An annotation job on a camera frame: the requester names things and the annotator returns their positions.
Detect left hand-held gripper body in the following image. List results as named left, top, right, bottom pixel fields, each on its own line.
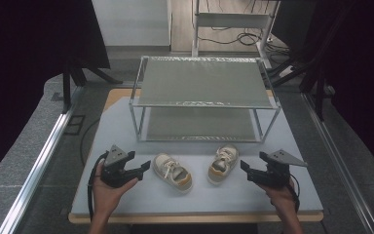
left=100, top=144, right=144, bottom=189

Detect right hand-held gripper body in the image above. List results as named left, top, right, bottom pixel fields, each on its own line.
left=246, top=148, right=309, bottom=189

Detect person's right hand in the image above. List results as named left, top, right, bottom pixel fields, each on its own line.
left=257, top=179, right=299, bottom=215

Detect person's left hand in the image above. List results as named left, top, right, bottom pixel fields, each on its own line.
left=92, top=162, right=139, bottom=213

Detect beige child's shoe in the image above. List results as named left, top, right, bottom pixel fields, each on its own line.
left=206, top=143, right=241, bottom=186
left=151, top=152, right=194, bottom=195

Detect light grey table mat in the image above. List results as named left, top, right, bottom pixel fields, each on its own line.
left=70, top=97, right=324, bottom=216

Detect white power strip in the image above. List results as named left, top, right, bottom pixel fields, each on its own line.
left=278, top=64, right=296, bottom=79

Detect black stand legs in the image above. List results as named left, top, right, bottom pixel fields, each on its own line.
left=266, top=48, right=327, bottom=122
left=61, top=58, right=125, bottom=115

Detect two-tier metal shoe rack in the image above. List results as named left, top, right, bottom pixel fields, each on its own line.
left=129, top=56, right=282, bottom=144

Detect black curtain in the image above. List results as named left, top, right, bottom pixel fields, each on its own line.
left=271, top=0, right=374, bottom=183
left=0, top=0, right=111, bottom=188

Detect white cabinet panel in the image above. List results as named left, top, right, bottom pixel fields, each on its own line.
left=91, top=0, right=173, bottom=49

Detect white metal stand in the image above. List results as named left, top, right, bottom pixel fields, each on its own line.
left=190, top=0, right=281, bottom=70

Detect thin black cable loop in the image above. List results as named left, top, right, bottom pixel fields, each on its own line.
left=79, top=117, right=102, bottom=168

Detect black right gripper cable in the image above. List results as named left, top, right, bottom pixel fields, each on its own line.
left=287, top=173, right=302, bottom=214

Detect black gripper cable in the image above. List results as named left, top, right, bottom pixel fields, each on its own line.
left=87, top=151, right=109, bottom=222
left=287, top=173, right=302, bottom=214

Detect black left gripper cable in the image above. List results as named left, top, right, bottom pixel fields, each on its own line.
left=87, top=151, right=109, bottom=222

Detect aluminium rail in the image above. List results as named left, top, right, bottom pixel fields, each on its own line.
left=0, top=87, right=84, bottom=234
left=301, top=92, right=374, bottom=234

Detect black floor cables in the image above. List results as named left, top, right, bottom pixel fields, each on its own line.
left=197, top=24, right=291, bottom=58

